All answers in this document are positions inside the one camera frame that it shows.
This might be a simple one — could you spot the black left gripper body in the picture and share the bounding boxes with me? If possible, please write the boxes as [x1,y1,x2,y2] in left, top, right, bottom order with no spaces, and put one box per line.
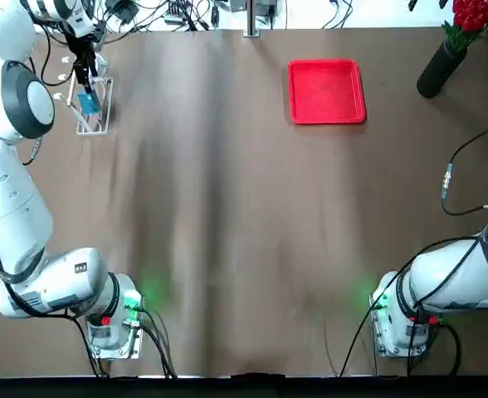
[65,33,100,66]

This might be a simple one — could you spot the blue cup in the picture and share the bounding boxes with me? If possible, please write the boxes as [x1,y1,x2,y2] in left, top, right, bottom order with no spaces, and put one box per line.
[77,91,103,115]

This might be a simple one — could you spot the red plastic tray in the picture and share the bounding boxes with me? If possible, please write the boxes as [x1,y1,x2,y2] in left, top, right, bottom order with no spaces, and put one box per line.
[288,59,368,125]

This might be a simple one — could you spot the black power adapter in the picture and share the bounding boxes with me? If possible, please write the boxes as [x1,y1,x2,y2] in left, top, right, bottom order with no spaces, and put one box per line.
[105,0,139,24]

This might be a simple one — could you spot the red tulip bouquet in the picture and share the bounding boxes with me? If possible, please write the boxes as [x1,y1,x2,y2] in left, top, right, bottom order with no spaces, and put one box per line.
[442,0,488,57]

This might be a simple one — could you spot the white wire cup rack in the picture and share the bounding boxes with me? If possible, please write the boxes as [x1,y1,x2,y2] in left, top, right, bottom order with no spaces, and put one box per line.
[52,40,116,136]

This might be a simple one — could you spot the aluminium profile post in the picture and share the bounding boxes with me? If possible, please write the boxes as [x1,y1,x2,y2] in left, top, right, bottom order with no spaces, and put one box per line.
[243,0,262,38]

